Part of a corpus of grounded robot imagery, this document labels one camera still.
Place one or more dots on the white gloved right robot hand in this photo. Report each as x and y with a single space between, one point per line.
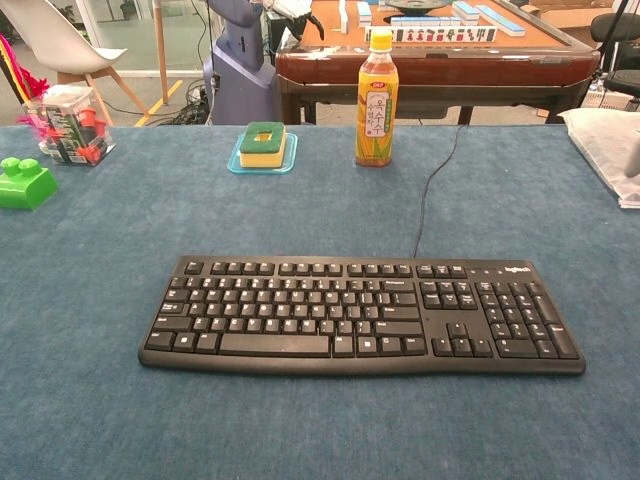
633 162

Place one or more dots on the purple robot base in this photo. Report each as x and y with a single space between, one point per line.
240 75

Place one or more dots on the black Logitech keyboard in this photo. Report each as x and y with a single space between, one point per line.
445 320

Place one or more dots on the white cloth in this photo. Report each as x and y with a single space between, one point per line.
595 135

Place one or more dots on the black office chair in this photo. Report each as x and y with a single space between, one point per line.
617 30

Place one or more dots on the slanted row of mahjong tiles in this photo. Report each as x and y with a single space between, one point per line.
502 21

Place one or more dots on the brown mahjong table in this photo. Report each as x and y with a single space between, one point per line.
450 65

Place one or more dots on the stacked blue mahjong tiles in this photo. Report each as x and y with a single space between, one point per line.
465 9

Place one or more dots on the long row of mahjong tiles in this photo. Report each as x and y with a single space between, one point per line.
440 35

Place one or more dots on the short row of mahjong tiles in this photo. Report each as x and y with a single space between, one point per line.
425 21

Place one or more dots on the yellow capped tea bottle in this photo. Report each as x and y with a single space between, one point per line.
377 100

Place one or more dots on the black round table centre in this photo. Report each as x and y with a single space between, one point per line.
415 5

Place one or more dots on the clear blue plastic tray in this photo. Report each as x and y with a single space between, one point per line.
290 155

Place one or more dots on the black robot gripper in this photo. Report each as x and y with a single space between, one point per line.
300 25

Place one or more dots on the green and yellow sponge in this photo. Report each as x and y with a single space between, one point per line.
260 157

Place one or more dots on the wooden pole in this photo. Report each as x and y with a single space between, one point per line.
160 50

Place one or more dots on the blue table cloth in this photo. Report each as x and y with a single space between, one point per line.
100 300

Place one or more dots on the clear box with red toys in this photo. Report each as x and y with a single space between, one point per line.
70 130

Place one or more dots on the white shell chair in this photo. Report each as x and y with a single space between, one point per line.
55 40

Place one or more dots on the colourful pipe cleaner bundle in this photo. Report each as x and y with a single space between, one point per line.
30 82

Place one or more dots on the green toy building block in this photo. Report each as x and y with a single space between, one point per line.
25 192

